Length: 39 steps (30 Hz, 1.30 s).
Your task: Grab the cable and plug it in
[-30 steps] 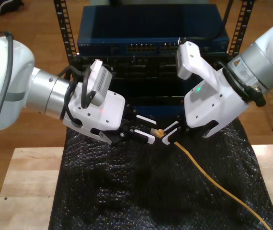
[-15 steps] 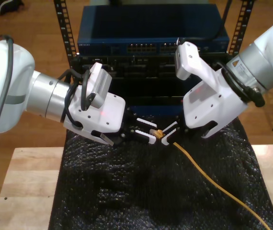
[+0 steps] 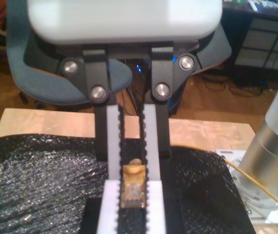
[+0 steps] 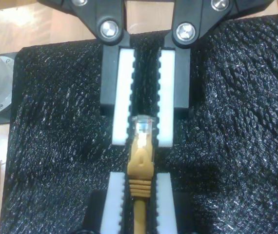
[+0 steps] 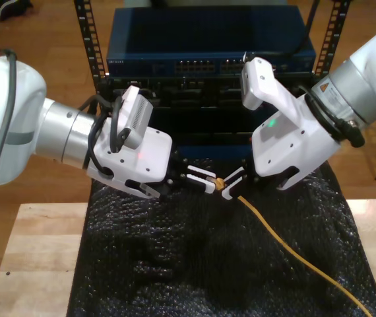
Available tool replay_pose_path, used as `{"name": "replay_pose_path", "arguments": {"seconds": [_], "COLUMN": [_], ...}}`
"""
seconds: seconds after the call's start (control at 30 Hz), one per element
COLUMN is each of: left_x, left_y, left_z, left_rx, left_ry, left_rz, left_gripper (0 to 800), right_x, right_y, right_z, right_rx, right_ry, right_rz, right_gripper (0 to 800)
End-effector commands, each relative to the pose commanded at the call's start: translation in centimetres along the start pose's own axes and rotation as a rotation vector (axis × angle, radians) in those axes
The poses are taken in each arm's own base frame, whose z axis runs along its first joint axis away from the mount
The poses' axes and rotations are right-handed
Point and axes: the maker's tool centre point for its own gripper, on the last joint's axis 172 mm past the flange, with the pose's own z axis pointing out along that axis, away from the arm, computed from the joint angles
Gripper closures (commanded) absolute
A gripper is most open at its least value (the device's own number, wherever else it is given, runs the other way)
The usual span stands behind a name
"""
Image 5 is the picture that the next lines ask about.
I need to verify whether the black bubble wrap mat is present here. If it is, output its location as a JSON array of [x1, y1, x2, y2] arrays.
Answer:
[[66, 155, 376, 317]]

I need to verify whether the black rack server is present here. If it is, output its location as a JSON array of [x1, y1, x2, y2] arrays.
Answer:
[[97, 75, 321, 110]]

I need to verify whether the blue rack base plate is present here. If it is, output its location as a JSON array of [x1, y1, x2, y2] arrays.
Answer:
[[174, 145, 253, 160]]

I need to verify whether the black perforated rack post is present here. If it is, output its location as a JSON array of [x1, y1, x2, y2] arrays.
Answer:
[[73, 0, 111, 96], [313, 0, 353, 80]]

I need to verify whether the blue network switch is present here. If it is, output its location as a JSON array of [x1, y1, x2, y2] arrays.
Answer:
[[106, 6, 317, 79]]

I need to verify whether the dark sneaker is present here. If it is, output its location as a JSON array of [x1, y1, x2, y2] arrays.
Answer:
[[0, 0, 34, 21]]

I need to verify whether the grey camera cable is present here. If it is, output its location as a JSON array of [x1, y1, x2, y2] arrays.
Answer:
[[110, 96, 133, 155]]

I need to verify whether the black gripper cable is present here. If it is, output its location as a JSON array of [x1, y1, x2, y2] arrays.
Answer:
[[298, 85, 366, 149], [77, 94, 115, 176]]

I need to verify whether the yellow network cable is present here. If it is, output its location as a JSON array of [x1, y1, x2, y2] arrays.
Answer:
[[213, 176, 373, 317]]

